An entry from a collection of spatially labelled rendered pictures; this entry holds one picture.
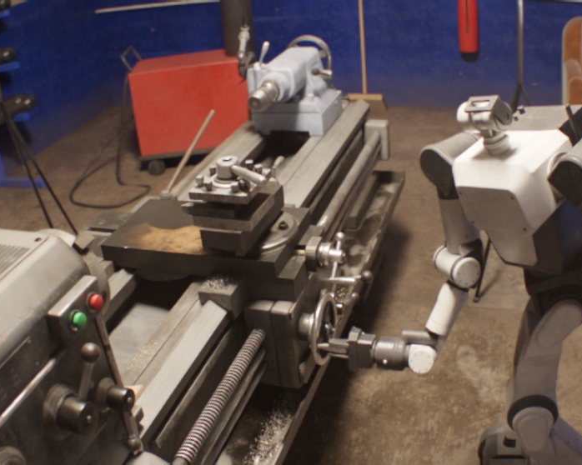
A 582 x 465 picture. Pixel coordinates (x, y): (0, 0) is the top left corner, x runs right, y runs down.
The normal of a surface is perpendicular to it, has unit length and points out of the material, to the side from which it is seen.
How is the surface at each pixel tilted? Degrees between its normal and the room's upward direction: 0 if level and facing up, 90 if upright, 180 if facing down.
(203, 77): 90
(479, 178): 63
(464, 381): 0
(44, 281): 45
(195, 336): 36
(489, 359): 0
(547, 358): 115
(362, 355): 82
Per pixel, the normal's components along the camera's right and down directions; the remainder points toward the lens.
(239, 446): -0.08, -0.88
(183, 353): 0.48, -0.68
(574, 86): -0.30, 0.46
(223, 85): 0.04, 0.46
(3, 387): 0.95, 0.07
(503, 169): -0.86, -0.18
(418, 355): -0.31, 0.01
